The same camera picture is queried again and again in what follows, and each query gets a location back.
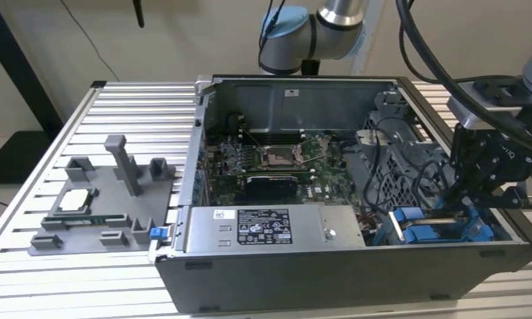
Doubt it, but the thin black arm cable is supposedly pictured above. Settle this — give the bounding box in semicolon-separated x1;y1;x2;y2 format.
259;0;289;46

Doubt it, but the grey parts rack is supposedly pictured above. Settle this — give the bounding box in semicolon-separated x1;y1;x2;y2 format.
28;134;179;257

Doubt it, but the black monitor stand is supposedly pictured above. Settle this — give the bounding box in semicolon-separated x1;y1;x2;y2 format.
0;0;71;184

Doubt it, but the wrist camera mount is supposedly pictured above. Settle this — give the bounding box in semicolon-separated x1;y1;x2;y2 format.
445;76;527;131

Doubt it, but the metal disk bay cage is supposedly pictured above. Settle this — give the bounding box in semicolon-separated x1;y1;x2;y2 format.
352;91;454;213

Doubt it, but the hard disk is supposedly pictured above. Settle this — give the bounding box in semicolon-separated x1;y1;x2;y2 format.
388;204;496;245

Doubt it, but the black antenna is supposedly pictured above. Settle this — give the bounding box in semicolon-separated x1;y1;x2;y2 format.
132;0;145;29

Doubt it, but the silver power supply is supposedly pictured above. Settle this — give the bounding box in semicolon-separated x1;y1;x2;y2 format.
184;205;367;252

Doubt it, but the black PC case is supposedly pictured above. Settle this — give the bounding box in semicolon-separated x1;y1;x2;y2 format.
148;73;532;315

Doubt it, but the black graphics card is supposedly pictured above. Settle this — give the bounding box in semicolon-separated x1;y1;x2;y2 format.
245;175;299;201

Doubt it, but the green motherboard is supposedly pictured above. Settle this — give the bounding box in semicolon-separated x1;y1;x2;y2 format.
203;131;364;213

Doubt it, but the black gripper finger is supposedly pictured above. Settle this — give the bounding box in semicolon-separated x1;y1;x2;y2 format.
463;181;532;211
433;123;494;215

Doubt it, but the red yellow wire bundle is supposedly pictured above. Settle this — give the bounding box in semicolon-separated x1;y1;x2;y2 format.
356;212;389;240

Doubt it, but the thin black wall cable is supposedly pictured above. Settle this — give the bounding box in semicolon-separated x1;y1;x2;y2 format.
61;0;121;82

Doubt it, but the thin metal locking lever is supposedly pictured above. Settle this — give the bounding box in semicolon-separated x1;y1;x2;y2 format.
244;129;263;148

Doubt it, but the silver CPU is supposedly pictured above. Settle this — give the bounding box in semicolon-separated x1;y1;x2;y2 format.
60;189;93;212

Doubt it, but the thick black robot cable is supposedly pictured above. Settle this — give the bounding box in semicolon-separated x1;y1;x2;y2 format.
396;0;532;154
396;0;523;86

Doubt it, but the blue disk wire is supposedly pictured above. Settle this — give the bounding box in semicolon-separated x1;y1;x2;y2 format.
432;194;454;217

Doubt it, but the CPU socket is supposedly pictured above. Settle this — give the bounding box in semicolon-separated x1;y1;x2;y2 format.
259;144;305;170

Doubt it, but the black disk wire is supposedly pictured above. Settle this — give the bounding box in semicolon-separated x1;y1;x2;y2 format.
364;116;409;213
412;159;454;207

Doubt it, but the green RAM stick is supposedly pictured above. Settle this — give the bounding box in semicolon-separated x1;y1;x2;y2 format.
48;215;128;224

